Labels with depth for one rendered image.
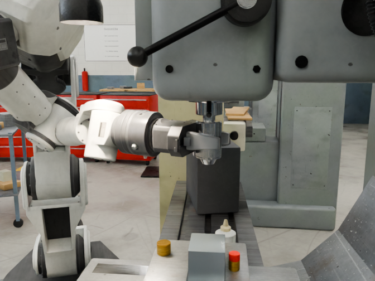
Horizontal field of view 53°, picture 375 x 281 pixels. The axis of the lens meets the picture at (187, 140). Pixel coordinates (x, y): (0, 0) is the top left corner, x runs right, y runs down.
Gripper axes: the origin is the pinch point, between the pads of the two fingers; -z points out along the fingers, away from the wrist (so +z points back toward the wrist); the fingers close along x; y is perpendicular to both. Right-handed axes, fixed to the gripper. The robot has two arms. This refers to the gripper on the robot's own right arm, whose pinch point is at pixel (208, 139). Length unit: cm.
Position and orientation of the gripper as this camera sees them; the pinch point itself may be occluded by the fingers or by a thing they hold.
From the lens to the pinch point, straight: 68.7
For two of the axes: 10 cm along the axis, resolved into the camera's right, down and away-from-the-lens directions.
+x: 4.2, -1.7, 8.9
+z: -9.1, -0.9, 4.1
